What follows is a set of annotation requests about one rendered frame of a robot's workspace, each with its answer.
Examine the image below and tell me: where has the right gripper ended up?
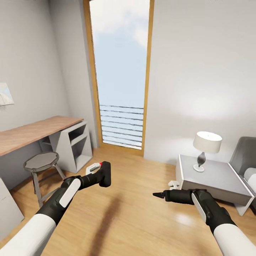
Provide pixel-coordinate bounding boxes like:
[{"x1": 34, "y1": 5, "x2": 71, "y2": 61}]
[{"x1": 153, "y1": 190, "x2": 185, "y2": 204}]

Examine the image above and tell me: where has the digital camera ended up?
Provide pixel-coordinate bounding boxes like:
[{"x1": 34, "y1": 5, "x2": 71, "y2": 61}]
[{"x1": 97, "y1": 161, "x2": 111, "y2": 187}]

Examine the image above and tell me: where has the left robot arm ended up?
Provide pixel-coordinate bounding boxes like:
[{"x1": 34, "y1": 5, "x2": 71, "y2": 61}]
[{"x1": 0, "y1": 163, "x2": 105, "y2": 256}]

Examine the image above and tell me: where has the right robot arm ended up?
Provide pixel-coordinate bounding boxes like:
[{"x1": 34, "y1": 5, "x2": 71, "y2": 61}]
[{"x1": 153, "y1": 181, "x2": 256, "y2": 256}]

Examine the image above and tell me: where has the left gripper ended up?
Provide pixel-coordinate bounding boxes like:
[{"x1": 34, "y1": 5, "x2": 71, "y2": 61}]
[{"x1": 86, "y1": 171, "x2": 105, "y2": 187}]

